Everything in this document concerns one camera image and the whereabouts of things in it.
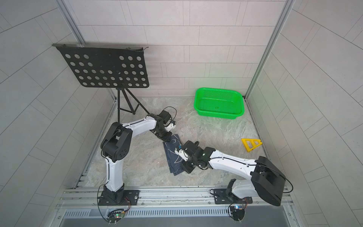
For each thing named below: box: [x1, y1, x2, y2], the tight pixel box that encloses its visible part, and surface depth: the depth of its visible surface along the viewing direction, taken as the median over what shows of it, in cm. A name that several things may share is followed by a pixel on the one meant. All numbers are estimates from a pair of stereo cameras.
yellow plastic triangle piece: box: [241, 138, 263, 152], surface depth 92 cm
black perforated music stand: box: [51, 43, 150, 123], surface depth 74 cm
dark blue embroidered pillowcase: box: [162, 133, 186, 176], surface depth 86 cm
